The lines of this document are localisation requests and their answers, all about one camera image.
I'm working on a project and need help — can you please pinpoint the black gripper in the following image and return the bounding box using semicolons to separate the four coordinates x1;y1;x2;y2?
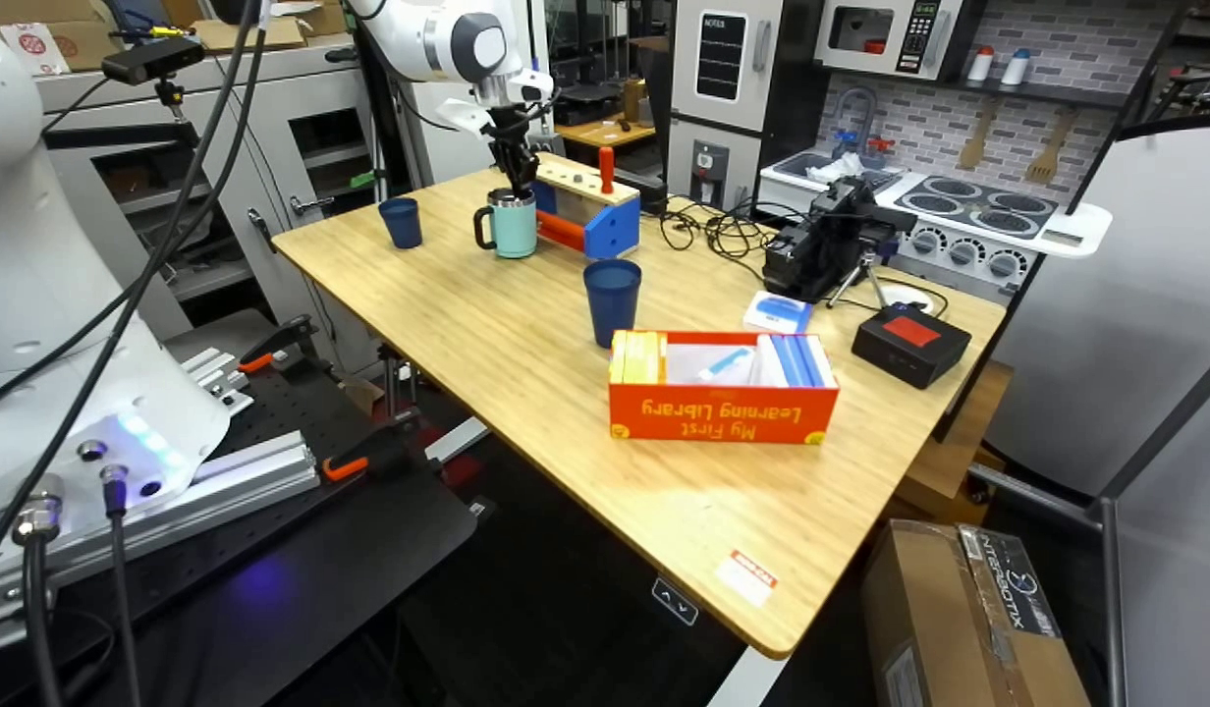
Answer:
483;99;550;200

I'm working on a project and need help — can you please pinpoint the teal mug with black handle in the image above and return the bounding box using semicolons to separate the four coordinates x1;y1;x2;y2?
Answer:
470;183;543;263

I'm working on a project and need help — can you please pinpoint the dark blue plastic cup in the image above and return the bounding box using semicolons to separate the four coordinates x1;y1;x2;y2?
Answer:
580;256;643;351
376;191;427;251

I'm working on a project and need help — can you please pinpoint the small wooden side table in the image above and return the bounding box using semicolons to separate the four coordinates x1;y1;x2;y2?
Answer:
554;115;659;153

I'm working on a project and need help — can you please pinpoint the blue wooden toy workbench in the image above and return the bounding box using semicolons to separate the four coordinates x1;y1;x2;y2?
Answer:
529;149;648;263

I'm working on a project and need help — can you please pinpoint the white toy oven cabinet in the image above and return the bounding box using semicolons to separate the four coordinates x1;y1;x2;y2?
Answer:
665;0;786;211

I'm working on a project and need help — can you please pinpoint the grey metal cabinet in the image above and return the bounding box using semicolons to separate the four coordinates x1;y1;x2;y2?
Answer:
30;36;431;386

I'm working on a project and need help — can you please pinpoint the flat cardboard box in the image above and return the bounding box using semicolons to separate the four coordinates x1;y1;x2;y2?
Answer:
190;0;361;56

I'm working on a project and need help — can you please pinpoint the blue and white card packet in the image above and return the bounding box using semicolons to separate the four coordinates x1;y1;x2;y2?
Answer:
738;288;817;339

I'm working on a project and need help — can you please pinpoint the orange children's book box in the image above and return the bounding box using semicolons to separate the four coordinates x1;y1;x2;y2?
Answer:
605;327;843;448

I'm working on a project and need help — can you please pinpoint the black blue clamp tool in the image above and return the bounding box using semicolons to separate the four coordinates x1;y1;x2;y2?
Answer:
757;175;917;307

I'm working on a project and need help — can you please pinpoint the white toy microwave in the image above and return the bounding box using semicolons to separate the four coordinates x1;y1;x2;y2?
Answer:
814;0;970;85

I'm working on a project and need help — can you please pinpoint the toy kitchen patterned backsplash shelf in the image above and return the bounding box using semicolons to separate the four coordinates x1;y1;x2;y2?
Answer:
814;0;1159;188

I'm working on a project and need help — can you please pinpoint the black box with red top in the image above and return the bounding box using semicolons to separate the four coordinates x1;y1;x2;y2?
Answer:
847;302;974;394

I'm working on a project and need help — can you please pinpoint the white toy sink and stove counter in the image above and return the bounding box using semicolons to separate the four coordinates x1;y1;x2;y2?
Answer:
754;145;1117;310

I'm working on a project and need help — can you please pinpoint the black desk height controller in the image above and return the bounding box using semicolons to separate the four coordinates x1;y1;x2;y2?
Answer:
648;572;704;630

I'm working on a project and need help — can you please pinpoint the wooden toy utensil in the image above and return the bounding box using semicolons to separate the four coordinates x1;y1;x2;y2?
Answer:
956;99;1003;174
1027;108;1078;188

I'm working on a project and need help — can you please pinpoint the white and red table label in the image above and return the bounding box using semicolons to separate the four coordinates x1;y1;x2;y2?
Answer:
712;544;783;610

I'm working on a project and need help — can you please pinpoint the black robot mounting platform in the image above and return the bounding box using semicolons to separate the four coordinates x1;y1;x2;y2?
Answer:
0;366;483;707

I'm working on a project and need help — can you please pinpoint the cardboard box with red sticker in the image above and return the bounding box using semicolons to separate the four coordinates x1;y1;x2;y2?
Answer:
0;0;111;76

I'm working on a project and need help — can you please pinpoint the brown cardboard box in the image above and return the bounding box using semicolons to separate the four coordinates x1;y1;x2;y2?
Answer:
860;513;1092;707

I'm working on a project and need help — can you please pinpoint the black cable bundle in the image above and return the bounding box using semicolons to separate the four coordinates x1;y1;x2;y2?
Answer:
657;200;776;272

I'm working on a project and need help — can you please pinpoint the black clamp with orange handle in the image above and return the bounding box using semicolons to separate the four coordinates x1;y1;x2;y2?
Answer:
237;319;322;386
317;404;424;487

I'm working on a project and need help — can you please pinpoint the black stereo camera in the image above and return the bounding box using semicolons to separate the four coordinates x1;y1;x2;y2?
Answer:
102;36;207;91

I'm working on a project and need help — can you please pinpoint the aluminium extrusion rail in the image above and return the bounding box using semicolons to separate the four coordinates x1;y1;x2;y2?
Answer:
0;427;325;622

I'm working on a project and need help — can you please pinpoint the black base cable with metal plug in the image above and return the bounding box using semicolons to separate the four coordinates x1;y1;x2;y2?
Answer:
6;475;69;707
94;462;151;707

